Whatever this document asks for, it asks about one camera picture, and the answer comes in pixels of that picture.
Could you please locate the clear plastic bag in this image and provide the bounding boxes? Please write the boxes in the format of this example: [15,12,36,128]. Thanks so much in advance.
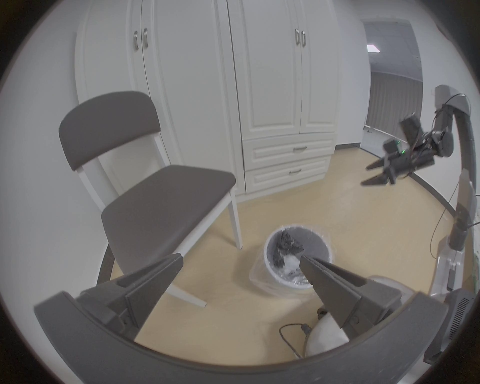
[249,224,334,297]

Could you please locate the grey curtain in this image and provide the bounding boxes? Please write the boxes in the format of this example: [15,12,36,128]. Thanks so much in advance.
[365,69,424,132]

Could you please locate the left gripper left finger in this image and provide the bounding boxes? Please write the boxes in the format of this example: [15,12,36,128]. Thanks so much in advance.
[80,253,184,341]

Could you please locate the white chair dark grey cushions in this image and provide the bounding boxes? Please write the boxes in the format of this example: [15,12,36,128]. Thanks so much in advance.
[59,91,244,308]

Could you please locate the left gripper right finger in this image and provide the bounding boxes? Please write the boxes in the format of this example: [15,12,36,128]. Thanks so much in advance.
[299,255,404,341]

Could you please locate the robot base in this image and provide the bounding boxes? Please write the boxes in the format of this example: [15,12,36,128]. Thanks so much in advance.
[304,236,480,366]

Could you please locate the black cable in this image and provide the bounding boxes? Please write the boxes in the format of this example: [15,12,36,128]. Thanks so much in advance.
[279,323,313,359]
[429,195,480,259]

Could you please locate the white wardrobe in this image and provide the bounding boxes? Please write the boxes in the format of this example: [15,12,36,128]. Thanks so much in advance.
[75,0,340,203]

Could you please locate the white trash bin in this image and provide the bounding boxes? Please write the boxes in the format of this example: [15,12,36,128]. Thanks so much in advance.
[263,226,334,289]

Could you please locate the black plastic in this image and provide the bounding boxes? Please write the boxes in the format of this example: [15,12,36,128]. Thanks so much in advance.
[275,230,305,269]

